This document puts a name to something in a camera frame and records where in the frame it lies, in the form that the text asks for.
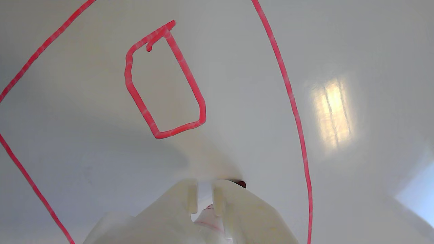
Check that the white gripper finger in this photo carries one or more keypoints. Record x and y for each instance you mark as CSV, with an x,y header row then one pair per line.
x,y
162,220
251,220

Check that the large white whiteboard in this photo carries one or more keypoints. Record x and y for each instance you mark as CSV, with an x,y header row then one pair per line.
x,y
237,84

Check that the red whiteboard marker pen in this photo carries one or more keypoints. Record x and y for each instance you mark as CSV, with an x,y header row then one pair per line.
x,y
210,225

